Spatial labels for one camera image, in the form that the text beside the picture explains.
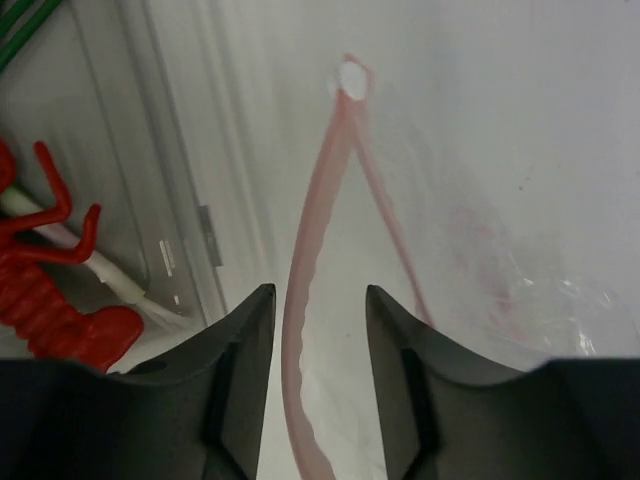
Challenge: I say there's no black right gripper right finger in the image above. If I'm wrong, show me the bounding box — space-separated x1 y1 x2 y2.
366 286 639 479

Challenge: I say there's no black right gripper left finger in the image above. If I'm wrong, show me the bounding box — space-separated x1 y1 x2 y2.
1 284 276 479

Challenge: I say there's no red toy lobster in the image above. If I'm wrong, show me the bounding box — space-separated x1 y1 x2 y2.
1 141 144 372

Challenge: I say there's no green toy scallion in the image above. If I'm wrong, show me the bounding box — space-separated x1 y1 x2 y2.
1 0 62 72

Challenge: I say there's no clear zip top bag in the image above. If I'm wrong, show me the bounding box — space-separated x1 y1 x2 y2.
281 55 639 479

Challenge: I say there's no clear plastic tray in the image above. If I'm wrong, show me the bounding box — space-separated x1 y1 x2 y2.
0 0 281 346

